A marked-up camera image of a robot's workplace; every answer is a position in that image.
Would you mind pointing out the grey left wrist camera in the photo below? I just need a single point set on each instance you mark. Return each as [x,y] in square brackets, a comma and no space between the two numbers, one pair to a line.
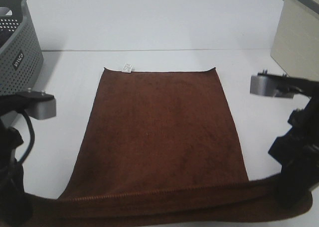
[38,105]

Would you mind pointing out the brown towel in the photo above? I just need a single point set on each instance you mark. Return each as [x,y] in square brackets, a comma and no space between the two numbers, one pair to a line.
[161,148]

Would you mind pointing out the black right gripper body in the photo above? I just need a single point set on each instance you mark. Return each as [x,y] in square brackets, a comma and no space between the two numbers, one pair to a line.
[298,150]

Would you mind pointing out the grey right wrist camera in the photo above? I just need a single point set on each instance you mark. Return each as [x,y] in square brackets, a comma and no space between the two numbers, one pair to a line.
[263,85]

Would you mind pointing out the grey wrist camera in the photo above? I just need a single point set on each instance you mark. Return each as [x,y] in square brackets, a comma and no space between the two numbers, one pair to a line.
[38,105]
[263,85]

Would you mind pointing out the beige storage box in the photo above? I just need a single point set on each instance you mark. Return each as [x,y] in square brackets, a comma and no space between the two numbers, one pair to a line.
[296,44]

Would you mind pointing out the grey perforated plastic basket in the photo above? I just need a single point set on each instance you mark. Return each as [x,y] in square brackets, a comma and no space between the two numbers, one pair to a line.
[21,58]

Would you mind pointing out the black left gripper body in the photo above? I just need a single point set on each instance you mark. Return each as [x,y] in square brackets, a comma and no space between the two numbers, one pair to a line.
[15,208]

